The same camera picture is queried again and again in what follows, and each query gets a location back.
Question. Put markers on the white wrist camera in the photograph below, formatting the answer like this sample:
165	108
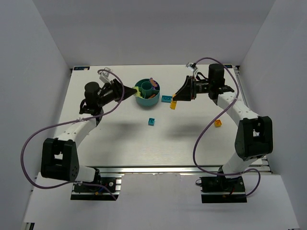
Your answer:
192	66
104	74

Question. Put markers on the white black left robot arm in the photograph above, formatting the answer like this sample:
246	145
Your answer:
59	155

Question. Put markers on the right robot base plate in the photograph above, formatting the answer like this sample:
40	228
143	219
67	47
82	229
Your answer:
221	190

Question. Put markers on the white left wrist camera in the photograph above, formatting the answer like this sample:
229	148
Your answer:
104	74

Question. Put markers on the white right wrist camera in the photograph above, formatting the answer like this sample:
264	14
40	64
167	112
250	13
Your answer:
192	66

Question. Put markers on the aluminium right table rail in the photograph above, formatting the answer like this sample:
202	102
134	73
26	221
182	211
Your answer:
254	138

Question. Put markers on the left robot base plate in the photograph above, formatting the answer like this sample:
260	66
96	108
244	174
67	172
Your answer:
108	190

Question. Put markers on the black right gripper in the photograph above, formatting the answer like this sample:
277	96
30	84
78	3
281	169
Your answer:
192	87

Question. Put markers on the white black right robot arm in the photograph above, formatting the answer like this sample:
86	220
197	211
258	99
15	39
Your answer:
224	97

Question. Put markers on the aluminium front table rail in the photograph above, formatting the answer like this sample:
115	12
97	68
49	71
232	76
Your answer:
169	169

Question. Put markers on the left blue corner label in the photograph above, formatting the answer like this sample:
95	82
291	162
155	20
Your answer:
80	68

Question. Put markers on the yellow small lego brick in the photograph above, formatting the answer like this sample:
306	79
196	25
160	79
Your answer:
217	123

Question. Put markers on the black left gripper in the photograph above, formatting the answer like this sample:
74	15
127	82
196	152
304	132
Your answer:
118	90

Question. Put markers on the teal long lego brick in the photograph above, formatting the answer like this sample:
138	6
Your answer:
166	99

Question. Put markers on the small teal square lego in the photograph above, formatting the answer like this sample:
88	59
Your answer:
151	122

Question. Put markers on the yellow-orange long lego brick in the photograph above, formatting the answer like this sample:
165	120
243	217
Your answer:
173	103

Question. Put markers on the light green small lego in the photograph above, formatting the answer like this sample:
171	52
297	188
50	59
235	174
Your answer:
137	91

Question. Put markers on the lime green lego brick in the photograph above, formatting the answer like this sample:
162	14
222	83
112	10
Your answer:
140	95

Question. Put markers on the aluminium table rail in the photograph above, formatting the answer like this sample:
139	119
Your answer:
169	169
254	138

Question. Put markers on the teal round divided container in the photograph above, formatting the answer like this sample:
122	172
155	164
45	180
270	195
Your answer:
145	88

